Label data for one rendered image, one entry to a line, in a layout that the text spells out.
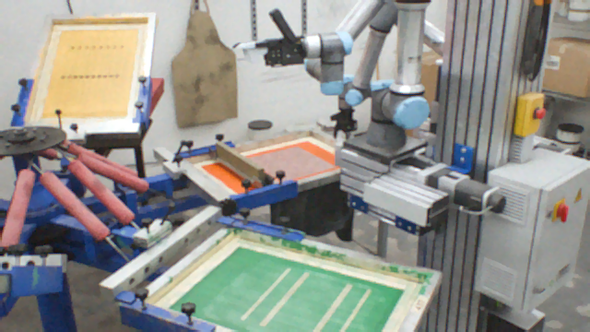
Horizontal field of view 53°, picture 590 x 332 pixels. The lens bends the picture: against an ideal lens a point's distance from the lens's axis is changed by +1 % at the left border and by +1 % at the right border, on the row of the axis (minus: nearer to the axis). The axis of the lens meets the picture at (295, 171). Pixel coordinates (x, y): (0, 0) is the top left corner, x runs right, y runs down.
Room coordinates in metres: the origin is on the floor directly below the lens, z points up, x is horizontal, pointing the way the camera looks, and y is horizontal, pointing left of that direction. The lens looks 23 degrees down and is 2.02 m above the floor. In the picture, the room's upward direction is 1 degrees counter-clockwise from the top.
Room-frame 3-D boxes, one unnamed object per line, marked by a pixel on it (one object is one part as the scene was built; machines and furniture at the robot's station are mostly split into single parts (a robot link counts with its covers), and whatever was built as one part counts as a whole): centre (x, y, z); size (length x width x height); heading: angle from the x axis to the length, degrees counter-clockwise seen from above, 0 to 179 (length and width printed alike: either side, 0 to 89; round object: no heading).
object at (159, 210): (2.33, 0.44, 0.89); 1.24 x 0.06 x 0.06; 123
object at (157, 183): (2.26, 0.55, 1.02); 0.17 x 0.06 x 0.05; 123
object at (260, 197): (2.20, 0.13, 0.98); 0.30 x 0.05 x 0.07; 123
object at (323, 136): (2.56, 0.08, 0.97); 0.79 x 0.58 x 0.04; 123
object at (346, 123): (2.74, -0.25, 1.12); 0.09 x 0.08 x 0.12; 33
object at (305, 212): (2.44, -0.07, 0.79); 0.46 x 0.09 x 0.33; 123
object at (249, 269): (1.58, 0.16, 1.05); 1.08 x 0.61 x 0.23; 63
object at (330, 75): (1.86, -0.11, 1.56); 0.11 x 0.08 x 0.11; 18
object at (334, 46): (1.85, -0.12, 1.65); 0.11 x 0.08 x 0.09; 107
